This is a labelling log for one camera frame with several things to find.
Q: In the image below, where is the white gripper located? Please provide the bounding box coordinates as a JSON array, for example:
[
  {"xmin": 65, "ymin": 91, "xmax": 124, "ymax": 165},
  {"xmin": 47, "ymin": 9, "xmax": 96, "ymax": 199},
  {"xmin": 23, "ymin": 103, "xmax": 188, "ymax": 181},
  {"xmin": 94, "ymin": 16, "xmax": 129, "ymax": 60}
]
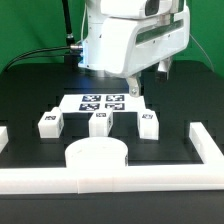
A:
[{"xmin": 102, "ymin": 6, "xmax": 190, "ymax": 97}]

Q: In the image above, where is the white round stool seat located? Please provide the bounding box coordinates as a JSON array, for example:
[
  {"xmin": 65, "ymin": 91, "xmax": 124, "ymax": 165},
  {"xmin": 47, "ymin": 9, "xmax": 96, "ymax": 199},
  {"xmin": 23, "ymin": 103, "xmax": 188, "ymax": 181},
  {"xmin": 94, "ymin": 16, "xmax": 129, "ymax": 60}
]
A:
[{"xmin": 65, "ymin": 137, "xmax": 128, "ymax": 169}]

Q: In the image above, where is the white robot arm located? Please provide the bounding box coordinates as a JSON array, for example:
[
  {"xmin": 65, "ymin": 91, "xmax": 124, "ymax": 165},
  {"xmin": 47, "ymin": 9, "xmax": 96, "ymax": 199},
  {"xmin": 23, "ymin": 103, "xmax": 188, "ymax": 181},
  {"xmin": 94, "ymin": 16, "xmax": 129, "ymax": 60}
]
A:
[{"xmin": 79, "ymin": 0, "xmax": 190, "ymax": 97}]

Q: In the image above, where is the black vertical pole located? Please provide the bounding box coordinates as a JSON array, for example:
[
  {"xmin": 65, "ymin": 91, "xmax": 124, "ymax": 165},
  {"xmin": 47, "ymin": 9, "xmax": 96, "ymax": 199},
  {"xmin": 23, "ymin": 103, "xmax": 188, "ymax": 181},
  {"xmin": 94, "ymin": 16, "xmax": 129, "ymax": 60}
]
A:
[{"xmin": 62, "ymin": 0, "xmax": 75, "ymax": 65}]

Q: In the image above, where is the white marker sheet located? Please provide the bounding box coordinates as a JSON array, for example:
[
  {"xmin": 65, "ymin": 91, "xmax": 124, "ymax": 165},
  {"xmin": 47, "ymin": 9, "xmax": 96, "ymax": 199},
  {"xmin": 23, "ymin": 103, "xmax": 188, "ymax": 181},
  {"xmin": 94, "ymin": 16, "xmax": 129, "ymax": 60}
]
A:
[{"xmin": 59, "ymin": 93, "xmax": 145, "ymax": 113}]

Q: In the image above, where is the white U-shaped fence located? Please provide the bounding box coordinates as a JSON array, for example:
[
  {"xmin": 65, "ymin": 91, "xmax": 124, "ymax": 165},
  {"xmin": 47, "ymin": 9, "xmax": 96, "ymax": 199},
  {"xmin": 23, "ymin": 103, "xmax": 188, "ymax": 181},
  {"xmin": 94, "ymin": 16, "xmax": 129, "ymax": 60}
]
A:
[{"xmin": 0, "ymin": 122, "xmax": 224, "ymax": 195}]

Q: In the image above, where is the white block left edge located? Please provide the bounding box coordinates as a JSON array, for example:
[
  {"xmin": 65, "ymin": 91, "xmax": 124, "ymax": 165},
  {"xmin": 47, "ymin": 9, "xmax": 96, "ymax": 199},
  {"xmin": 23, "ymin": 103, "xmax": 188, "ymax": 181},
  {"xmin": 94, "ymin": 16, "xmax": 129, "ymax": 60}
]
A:
[{"xmin": 0, "ymin": 126, "xmax": 8, "ymax": 153}]

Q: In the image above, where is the grey thin cable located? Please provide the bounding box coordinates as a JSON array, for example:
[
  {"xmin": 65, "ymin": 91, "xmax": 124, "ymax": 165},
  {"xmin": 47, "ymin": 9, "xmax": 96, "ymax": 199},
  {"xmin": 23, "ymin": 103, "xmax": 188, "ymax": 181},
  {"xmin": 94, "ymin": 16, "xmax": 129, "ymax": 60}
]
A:
[{"xmin": 189, "ymin": 33, "xmax": 216, "ymax": 73}]

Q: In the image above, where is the black cable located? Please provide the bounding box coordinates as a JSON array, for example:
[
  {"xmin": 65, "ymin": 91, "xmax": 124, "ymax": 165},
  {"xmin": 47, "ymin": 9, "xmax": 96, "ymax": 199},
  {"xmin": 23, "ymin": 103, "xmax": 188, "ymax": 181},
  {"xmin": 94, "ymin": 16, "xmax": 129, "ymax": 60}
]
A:
[{"xmin": 1, "ymin": 45, "xmax": 84, "ymax": 74}]

